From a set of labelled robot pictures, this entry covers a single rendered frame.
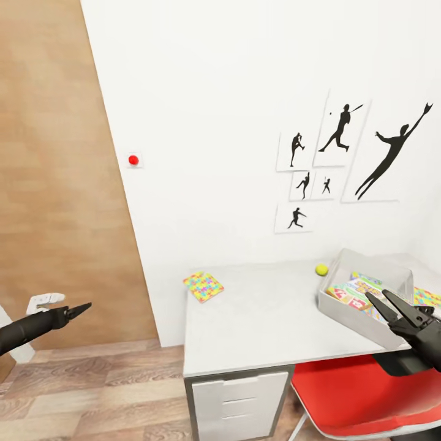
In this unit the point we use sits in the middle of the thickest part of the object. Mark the tennis ball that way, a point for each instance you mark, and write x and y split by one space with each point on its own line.
322 270

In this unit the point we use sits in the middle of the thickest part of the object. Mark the jigsaw puzzle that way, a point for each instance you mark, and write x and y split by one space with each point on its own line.
203 287
426 298

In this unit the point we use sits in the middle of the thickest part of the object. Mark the toy box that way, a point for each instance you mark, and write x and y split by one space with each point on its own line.
395 279

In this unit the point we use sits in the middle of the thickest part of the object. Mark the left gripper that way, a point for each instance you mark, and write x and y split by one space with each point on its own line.
38 324

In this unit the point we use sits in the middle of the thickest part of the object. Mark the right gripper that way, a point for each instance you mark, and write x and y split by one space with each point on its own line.
423 333

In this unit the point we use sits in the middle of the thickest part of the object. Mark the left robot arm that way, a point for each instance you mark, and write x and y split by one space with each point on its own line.
39 321

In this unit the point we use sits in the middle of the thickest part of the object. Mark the swivel chair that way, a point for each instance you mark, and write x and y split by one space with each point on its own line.
353 398

